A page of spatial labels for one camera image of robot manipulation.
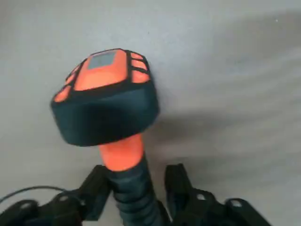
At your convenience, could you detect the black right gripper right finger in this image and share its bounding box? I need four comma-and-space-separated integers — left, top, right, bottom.
164, 163, 276, 226

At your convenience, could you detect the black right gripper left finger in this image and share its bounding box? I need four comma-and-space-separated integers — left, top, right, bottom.
0, 164, 113, 226

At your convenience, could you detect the orange black barcode scanner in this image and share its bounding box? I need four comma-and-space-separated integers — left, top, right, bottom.
49, 48, 171, 226

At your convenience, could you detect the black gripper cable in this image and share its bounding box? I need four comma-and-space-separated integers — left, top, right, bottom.
0, 186, 69, 203

